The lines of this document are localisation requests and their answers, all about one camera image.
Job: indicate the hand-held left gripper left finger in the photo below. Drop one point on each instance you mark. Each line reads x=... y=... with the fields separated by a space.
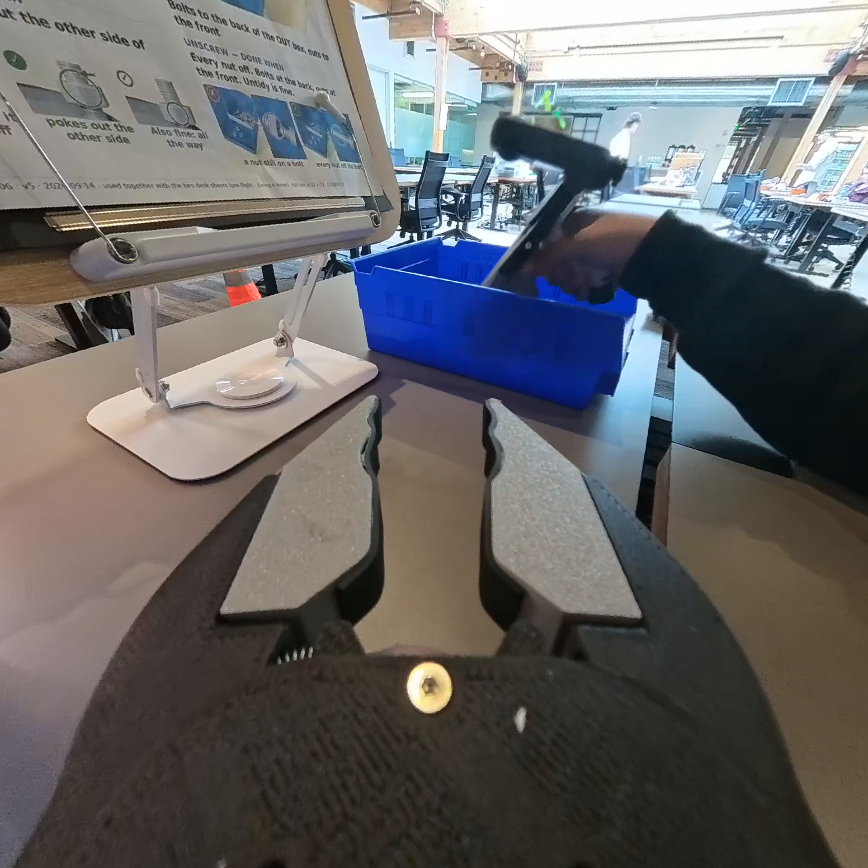
x=305 y=542

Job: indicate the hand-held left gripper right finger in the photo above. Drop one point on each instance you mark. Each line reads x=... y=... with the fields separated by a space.
x=556 y=542

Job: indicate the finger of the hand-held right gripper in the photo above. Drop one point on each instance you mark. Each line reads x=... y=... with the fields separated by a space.
x=536 y=234

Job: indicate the blue plastic bin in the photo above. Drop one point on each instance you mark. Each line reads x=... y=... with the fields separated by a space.
x=475 y=339

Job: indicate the person's right forearm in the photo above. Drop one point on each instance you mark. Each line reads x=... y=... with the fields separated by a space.
x=746 y=339

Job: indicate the person's right hand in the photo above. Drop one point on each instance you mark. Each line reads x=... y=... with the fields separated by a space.
x=597 y=251

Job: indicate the black office chair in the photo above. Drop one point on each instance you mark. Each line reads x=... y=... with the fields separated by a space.
x=427 y=196
x=475 y=196

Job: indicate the white wooden document stand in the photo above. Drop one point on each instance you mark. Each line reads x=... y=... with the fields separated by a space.
x=203 y=441

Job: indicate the orange traffic cone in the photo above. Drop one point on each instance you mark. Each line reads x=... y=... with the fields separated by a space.
x=241 y=288

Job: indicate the printed instruction sheet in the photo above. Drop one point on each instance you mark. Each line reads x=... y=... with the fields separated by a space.
x=135 y=81

